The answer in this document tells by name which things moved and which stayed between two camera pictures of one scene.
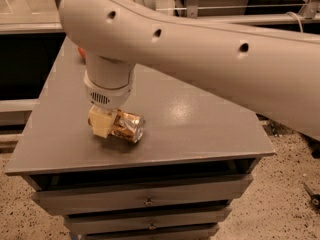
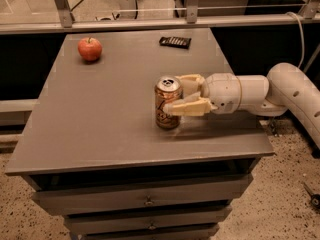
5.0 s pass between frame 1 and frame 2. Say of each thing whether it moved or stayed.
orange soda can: moved
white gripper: moved
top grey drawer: stayed
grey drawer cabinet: stayed
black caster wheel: stayed
